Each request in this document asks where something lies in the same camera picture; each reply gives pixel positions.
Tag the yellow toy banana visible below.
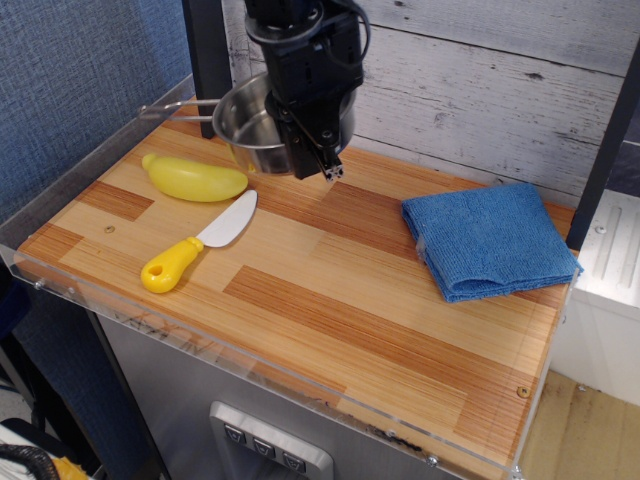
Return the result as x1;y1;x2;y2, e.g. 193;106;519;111
141;154;249;203

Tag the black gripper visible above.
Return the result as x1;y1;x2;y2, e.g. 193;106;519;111
259;14;365;182

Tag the yellow object bottom left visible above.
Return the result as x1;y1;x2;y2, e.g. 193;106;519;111
51;457;93;480

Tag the toy knife yellow handle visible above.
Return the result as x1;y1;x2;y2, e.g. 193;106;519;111
140;190;258;294

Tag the small stainless steel pan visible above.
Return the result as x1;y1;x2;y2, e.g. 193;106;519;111
139;74;356;176

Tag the stainless steel cabinet front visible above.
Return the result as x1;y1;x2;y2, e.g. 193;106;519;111
97;316;453;479

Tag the folded blue cloth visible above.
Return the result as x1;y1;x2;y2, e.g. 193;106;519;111
401;184;583;303

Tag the silver button panel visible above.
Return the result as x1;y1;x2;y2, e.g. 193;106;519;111
209;401;334;479

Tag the dark metal post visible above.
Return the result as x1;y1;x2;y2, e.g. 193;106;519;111
566;43;639;251
180;0;237;140

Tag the white side cabinet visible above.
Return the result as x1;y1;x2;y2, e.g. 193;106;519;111
550;190;639;405

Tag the clear acrylic table guard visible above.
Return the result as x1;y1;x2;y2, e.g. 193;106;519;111
0;233;574;480

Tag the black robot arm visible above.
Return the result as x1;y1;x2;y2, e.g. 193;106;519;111
245;1;371;181

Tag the black braided cable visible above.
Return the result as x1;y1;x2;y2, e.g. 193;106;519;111
0;443;59;480

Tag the dark metal post left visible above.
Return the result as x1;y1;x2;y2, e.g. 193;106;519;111
180;0;237;140

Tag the dark metal post right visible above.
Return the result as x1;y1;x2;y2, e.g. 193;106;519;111
566;43;639;251

